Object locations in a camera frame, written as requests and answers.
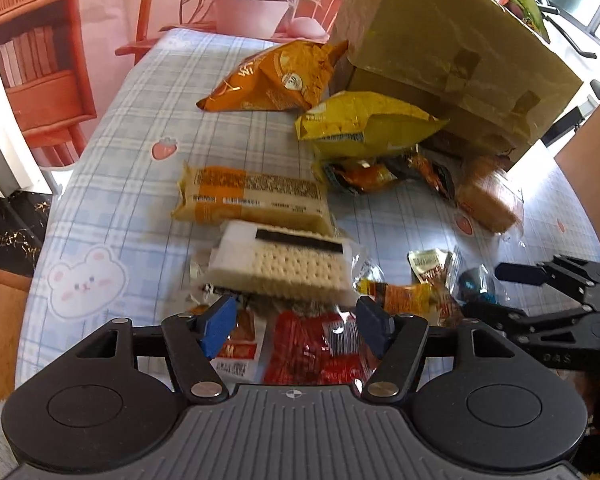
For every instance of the orange brown snack bag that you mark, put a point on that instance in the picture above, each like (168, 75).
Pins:
(270, 75)

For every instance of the orange yellow small packet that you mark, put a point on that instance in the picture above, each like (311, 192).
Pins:
(405, 297)

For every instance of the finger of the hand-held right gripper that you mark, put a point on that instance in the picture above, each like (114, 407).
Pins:
(520, 272)
(490, 312)

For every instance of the beige biscuit packet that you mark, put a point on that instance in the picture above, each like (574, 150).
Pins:
(250, 197)

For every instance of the white orange snack packet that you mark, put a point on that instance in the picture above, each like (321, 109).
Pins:
(240, 345)

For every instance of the red snack packet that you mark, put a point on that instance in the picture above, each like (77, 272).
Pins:
(305, 345)

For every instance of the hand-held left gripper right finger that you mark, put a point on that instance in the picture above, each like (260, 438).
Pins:
(375, 327)

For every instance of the clear cracker packet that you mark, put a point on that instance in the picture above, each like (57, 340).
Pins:
(285, 260)

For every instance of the yellow snack bag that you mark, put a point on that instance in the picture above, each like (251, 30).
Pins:
(365, 120)

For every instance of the wooden door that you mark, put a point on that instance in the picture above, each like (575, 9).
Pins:
(590, 185)

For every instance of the clear bread packet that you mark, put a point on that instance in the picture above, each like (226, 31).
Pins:
(485, 200)

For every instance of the taped cardboard box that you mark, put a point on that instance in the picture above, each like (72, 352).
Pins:
(430, 35)

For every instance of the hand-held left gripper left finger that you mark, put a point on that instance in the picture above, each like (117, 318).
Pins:
(219, 327)

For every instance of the brown wooden board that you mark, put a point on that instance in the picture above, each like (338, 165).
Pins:
(0, 310)

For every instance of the small orange black packet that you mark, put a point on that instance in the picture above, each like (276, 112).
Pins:
(362, 175)
(427, 172)

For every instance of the blue candy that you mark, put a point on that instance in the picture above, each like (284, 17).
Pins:
(475, 282)

